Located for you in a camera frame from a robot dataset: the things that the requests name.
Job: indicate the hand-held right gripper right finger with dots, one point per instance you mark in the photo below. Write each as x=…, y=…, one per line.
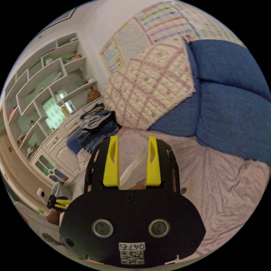
x=154, y=169

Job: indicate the folded blue blanket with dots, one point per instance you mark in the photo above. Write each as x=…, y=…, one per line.
x=228, y=97

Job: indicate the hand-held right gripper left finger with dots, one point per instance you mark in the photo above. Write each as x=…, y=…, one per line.
x=110, y=167

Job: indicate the pink checked white quilt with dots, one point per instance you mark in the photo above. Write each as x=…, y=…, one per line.
x=152, y=89

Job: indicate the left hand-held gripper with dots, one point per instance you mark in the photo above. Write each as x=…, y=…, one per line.
x=51, y=202

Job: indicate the person's left hand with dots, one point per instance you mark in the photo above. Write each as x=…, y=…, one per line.
x=54, y=218

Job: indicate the white shelf cupboard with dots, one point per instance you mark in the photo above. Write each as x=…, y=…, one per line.
x=40, y=101

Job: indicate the pile of clothes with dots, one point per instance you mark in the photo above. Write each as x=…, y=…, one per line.
x=96, y=129

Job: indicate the bed with pale pink sheet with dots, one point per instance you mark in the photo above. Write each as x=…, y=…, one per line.
x=216, y=190

